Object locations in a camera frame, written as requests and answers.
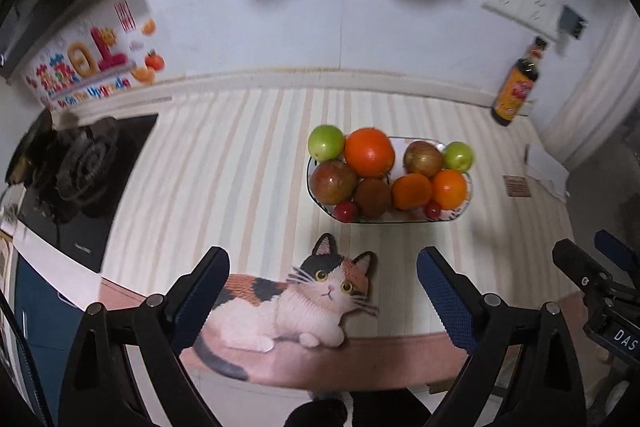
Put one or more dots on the striped cat print table mat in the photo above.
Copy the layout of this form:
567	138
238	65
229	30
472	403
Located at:
229	170

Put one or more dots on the small red tomato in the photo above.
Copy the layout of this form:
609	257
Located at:
346	212
432	210

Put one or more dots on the red yellow apple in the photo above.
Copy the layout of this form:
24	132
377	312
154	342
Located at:
423	158

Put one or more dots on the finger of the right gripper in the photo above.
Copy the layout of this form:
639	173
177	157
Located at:
587	274
623	256

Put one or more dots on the dark sauce bottle yellow label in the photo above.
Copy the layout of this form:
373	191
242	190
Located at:
519	82

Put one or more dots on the orange front middle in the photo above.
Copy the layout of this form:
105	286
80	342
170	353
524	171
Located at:
411	191

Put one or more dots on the black gas stove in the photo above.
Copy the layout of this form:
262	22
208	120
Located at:
74	180

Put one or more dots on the green apple small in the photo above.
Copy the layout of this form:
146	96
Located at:
326	142

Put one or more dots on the blue cabinet door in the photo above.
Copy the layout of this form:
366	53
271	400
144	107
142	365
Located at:
49	323

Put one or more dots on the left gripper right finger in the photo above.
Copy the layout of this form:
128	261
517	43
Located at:
545	388

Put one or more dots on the white wall power socket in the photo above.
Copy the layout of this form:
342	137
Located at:
538	15

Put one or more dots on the large orange top left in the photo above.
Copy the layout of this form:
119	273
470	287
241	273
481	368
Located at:
369	153

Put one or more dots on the colourful fruit wall sticker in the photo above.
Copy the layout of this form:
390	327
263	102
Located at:
109	50

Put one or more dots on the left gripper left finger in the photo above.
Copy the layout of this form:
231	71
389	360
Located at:
99	388

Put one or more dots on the dark red apple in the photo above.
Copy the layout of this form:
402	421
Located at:
333	182

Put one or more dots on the green apple large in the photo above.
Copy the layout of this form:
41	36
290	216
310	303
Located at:
458	156

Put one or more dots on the white paper sheet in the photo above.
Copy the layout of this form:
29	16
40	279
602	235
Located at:
549	172

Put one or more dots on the orange right side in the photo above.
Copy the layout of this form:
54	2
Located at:
449	189

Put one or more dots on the dark red orange fruit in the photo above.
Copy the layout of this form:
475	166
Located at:
373	197

